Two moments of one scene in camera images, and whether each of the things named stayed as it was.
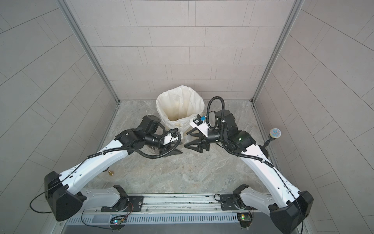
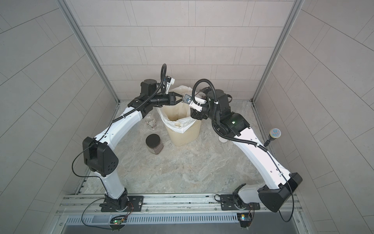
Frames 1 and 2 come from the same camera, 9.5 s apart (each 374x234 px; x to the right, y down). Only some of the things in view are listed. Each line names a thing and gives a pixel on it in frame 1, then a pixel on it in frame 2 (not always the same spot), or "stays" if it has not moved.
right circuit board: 245,219 stays
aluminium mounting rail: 198,202 stays
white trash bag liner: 177,106 stays
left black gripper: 165,149 → 170,100
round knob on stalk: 273,134 stays
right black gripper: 205,141 → 198,114
